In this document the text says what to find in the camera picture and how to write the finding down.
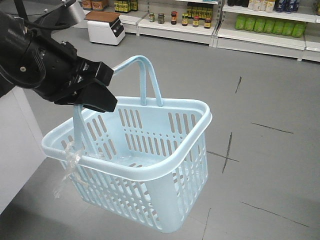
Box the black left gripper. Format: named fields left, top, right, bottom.
left=14, top=41, right=118, bottom=113

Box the light blue plastic basket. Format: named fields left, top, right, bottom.
left=42, top=55, right=212, bottom=233

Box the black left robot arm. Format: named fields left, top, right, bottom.
left=0, top=0, right=117, bottom=113

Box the white box appliance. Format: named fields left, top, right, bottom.
left=84, top=11, right=126, bottom=46

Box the clear plastic tag strip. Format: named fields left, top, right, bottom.
left=53, top=140, right=94, bottom=199

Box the green lidded jar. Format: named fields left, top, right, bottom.
left=157, top=12, right=165, bottom=24

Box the dark sauce jar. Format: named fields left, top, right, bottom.
left=170, top=11, right=178, bottom=25

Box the white store shelf unit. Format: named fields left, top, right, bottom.
left=79, top=0, right=320, bottom=63

